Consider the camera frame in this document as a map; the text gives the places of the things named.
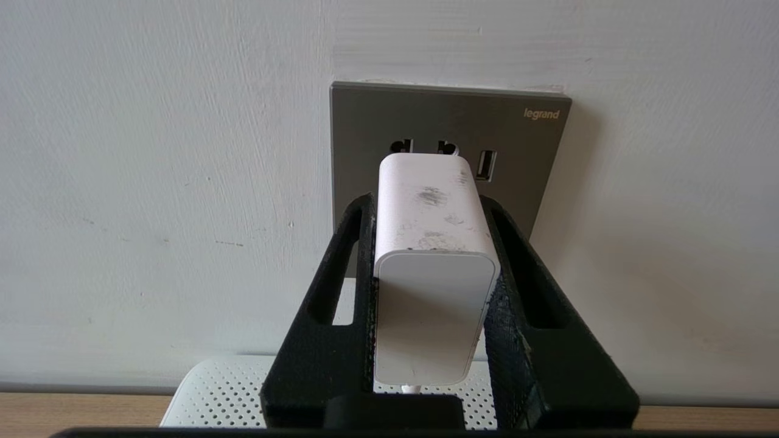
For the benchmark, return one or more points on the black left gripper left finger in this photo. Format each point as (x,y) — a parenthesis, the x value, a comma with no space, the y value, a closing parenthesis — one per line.
(328,353)

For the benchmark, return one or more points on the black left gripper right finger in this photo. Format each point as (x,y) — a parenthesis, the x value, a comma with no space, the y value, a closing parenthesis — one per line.
(548,377)

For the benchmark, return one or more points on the white power adapter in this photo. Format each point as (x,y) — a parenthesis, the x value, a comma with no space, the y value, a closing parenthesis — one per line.
(432,304)

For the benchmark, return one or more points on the white router with antennas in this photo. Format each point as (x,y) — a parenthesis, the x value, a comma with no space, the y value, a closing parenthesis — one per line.
(225,389)

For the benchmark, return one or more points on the grey wall power socket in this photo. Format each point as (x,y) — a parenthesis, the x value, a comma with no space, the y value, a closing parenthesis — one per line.
(426,121)

